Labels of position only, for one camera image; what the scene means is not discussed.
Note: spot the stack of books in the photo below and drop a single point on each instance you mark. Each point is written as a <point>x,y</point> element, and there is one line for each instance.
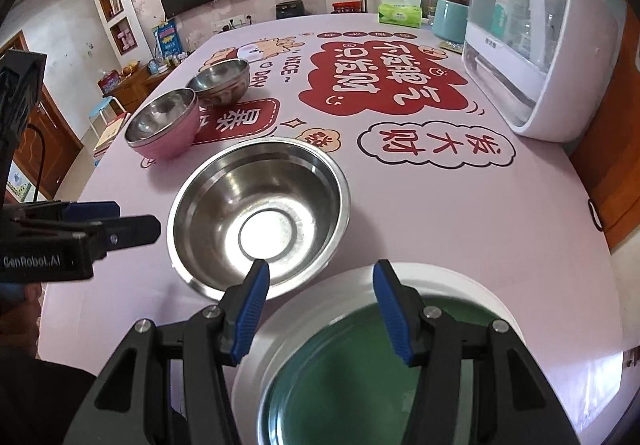
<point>112,130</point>

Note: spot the pink-sided steel bowl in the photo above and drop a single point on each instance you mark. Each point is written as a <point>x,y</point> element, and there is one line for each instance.
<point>165,140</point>

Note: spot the colourful wall chart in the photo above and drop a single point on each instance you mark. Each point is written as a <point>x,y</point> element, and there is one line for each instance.
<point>20,187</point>

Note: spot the red printed box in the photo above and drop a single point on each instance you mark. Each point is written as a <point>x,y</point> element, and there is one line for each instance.
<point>110,82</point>

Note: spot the glittery coaster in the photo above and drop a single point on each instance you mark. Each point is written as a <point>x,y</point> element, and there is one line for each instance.
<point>452,46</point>

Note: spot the teal container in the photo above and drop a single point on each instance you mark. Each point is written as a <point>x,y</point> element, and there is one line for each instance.
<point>447,20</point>

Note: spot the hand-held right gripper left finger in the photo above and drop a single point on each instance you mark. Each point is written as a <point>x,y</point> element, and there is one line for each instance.
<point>250,312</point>

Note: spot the wall power outlets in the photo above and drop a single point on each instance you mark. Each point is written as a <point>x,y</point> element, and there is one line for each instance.
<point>232,22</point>

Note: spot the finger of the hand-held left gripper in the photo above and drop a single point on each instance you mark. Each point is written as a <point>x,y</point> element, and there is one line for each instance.
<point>90,211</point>
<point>132,231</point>

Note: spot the white clear-lid storage box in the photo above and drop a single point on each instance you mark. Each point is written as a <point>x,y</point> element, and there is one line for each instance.
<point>575,75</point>

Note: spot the wooden door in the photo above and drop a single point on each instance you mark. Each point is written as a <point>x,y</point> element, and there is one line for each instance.
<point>55,145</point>

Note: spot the person's dark clothing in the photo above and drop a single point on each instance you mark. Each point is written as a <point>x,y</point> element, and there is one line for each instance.
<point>40,405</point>

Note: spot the wooden television cabinet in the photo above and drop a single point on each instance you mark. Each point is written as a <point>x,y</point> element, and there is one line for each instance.
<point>140,90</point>

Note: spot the white stool with blue seat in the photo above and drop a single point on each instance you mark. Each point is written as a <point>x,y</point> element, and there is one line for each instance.
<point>102,105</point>

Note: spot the dark-sided steel bowl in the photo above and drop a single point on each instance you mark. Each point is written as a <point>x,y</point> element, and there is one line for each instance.
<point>220,75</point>

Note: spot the printed pink tablecloth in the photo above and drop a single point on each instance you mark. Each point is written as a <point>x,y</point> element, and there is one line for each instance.
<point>450,225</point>

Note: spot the plain steel bowl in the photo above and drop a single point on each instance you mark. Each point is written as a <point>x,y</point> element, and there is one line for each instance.
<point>225,205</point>

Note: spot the red lidded container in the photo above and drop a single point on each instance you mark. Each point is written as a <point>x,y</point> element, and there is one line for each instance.
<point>347,6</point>

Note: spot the blue patterned white plate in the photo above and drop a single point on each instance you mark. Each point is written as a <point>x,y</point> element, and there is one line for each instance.
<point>300,340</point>

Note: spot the green plate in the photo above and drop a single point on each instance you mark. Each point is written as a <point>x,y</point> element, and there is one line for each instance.
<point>340,375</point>

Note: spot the plain white plate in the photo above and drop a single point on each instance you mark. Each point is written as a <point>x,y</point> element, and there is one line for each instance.
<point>325,295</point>

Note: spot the wooden side cabinet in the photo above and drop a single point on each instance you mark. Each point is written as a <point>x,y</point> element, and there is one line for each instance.
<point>605,165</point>

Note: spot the blue poster box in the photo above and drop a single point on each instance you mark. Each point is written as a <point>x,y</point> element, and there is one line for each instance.
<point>166,37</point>

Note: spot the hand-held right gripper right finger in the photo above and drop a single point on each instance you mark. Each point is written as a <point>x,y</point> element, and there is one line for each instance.
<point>395,317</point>

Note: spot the green tissue pack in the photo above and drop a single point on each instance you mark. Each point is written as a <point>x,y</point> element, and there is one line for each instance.
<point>400,12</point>

